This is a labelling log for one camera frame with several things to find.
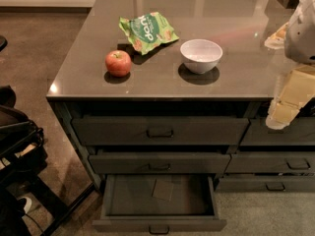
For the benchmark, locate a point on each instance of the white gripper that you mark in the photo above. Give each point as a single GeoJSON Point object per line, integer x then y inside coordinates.
{"type": "Point", "coordinates": [301, 38]}

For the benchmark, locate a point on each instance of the grey drawer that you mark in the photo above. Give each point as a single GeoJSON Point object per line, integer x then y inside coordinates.
{"type": "Point", "coordinates": [300, 132]}
{"type": "Point", "coordinates": [128, 205]}
{"type": "Point", "coordinates": [156, 130]}
{"type": "Point", "coordinates": [158, 162]}
{"type": "Point", "coordinates": [267, 184]}
{"type": "Point", "coordinates": [272, 162]}

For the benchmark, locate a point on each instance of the square card in drawer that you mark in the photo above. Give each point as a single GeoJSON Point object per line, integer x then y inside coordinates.
{"type": "Point", "coordinates": [163, 190]}

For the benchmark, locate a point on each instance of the white bowl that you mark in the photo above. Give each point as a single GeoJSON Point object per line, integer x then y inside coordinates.
{"type": "Point", "coordinates": [200, 55]}

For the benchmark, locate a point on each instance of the green snack bag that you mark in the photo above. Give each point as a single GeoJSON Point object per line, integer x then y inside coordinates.
{"type": "Point", "coordinates": [148, 32]}

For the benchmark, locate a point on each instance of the red apple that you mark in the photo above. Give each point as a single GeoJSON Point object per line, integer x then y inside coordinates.
{"type": "Point", "coordinates": [118, 63]}

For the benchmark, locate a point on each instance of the grey cabinet frame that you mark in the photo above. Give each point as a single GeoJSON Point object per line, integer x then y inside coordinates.
{"type": "Point", "coordinates": [68, 108]}

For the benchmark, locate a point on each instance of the black cart with cables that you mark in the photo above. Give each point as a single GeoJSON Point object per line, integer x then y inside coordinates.
{"type": "Point", "coordinates": [21, 144]}

